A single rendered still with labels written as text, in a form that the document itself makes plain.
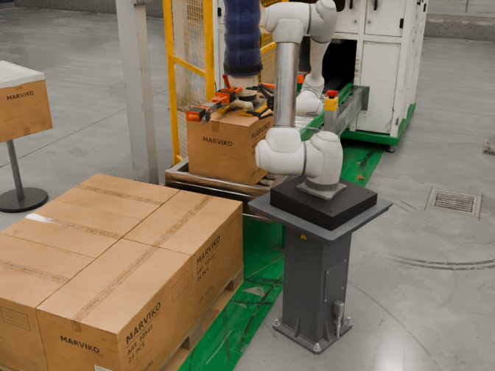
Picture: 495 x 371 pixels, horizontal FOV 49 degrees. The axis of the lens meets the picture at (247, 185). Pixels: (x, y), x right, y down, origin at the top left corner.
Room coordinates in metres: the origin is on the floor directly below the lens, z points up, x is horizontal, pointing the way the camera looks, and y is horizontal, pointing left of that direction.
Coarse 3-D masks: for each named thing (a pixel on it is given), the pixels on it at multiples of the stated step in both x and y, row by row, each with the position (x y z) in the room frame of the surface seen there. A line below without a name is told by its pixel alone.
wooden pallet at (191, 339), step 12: (240, 264) 2.70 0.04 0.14; (240, 276) 2.69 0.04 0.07; (228, 288) 2.61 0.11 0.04; (216, 300) 2.51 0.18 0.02; (228, 300) 2.53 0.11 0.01; (204, 312) 2.26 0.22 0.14; (216, 312) 2.41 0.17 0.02; (204, 324) 2.31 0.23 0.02; (192, 336) 2.14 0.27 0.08; (180, 348) 2.13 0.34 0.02; (192, 348) 2.13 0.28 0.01; (168, 360) 1.93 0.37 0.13; (180, 360) 2.04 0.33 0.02
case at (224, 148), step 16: (192, 128) 3.00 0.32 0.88; (208, 128) 2.96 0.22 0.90; (224, 128) 2.91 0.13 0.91; (240, 128) 2.87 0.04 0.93; (256, 128) 2.95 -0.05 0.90; (192, 144) 3.01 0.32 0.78; (208, 144) 2.96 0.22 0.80; (224, 144) 2.91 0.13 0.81; (240, 144) 2.87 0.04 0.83; (256, 144) 2.95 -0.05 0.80; (192, 160) 3.01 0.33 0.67; (208, 160) 2.96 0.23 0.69; (224, 160) 2.92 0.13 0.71; (240, 160) 2.87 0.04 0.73; (208, 176) 2.96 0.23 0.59; (224, 176) 2.92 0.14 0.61; (240, 176) 2.87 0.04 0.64; (256, 176) 2.96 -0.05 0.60
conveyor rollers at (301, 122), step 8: (296, 96) 4.80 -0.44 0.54; (320, 96) 4.81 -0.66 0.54; (296, 120) 4.14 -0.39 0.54; (304, 120) 4.13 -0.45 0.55; (296, 128) 3.95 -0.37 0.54; (320, 128) 3.96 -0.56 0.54; (264, 176) 3.08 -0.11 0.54; (272, 176) 3.07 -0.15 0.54; (256, 184) 3.00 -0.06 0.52; (264, 184) 2.98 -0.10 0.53
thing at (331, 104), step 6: (330, 102) 3.18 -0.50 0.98; (336, 102) 3.19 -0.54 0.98; (324, 108) 3.20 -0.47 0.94; (330, 108) 3.18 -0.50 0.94; (336, 108) 3.20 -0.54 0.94; (330, 114) 3.18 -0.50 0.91; (336, 114) 3.23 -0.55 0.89; (324, 120) 3.20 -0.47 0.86; (330, 120) 3.18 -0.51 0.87; (324, 126) 3.20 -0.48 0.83; (330, 126) 3.18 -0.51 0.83
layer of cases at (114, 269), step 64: (128, 192) 2.84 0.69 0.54; (192, 192) 2.84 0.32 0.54; (0, 256) 2.16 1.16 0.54; (64, 256) 2.16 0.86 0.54; (128, 256) 2.16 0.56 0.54; (192, 256) 2.18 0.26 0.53; (0, 320) 1.87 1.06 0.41; (64, 320) 1.73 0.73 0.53; (128, 320) 1.71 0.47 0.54; (192, 320) 2.15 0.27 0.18
